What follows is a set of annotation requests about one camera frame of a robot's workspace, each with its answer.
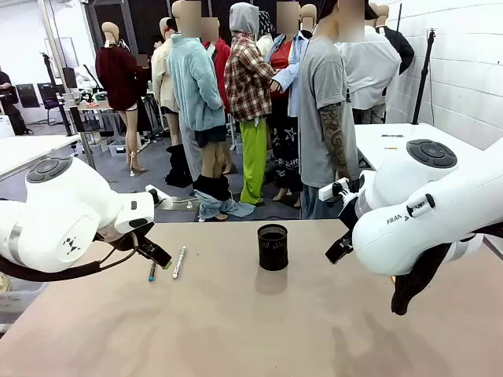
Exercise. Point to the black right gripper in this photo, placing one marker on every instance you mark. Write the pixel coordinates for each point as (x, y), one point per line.
(349, 214)

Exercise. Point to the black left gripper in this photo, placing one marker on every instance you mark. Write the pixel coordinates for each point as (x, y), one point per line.
(125, 235)

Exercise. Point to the black pen with blue cap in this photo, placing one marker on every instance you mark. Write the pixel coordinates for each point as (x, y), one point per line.
(152, 273)

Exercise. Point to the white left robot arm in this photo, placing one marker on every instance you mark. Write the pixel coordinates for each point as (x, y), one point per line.
(59, 204)

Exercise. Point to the tattooed right forearm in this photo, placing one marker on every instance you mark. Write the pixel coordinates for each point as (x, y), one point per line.
(334, 137)

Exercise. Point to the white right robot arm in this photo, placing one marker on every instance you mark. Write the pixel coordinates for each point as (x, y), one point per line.
(412, 235)

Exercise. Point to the black mesh pen holder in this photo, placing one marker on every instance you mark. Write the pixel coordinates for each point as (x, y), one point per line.
(273, 251)

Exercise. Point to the large white table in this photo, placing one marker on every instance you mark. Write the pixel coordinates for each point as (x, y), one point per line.
(377, 153)

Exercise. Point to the grey floor crate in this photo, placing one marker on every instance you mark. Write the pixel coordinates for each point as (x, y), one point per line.
(118, 148)

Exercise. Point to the person in grey T-shirt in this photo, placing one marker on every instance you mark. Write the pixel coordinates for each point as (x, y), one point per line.
(318, 129)

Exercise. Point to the clear plastic storage bin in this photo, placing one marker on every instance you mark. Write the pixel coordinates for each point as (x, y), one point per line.
(19, 298)

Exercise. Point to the white table with grey legs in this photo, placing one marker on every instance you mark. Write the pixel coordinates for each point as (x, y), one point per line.
(27, 151)

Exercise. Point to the mannequin in light blue fleece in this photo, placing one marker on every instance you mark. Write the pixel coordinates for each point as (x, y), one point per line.
(194, 86)

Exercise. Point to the mannequin in white shirt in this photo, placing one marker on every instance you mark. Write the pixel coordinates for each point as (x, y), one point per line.
(369, 74)

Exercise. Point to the mannequin in maroon sweater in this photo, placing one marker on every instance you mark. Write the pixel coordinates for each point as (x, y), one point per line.
(120, 78)

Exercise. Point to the mannequin in cream jacket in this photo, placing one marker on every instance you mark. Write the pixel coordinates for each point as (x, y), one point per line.
(162, 74)

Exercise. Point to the mannequin in blue open shirt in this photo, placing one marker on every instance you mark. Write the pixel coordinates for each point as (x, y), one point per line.
(288, 70)

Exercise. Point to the black office chair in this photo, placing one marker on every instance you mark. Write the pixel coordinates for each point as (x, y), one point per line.
(51, 100)

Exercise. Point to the mannequin in plaid shirt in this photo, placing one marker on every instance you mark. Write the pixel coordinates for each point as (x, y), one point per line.
(247, 82)

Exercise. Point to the black tripod stand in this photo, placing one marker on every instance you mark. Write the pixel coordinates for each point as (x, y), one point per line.
(424, 78)

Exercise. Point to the mannequin in red jacket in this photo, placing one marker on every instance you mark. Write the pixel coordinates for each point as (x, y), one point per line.
(222, 63)

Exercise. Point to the mannequin in black jacket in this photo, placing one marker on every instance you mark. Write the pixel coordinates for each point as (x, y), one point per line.
(401, 45)

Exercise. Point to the person in black clothes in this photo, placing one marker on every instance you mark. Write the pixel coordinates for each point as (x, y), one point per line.
(8, 98)

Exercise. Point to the bare beige mannequin head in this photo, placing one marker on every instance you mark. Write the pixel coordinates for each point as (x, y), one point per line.
(308, 17)

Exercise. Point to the metal floor base plate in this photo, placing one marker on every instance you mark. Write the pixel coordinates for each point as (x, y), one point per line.
(177, 204)

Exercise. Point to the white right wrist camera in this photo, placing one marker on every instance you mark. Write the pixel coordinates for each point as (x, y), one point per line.
(332, 190)

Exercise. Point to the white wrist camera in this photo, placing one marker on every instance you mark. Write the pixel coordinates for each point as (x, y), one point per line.
(159, 195)
(332, 190)

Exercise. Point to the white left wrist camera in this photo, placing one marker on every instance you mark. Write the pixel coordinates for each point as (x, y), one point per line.
(159, 195)

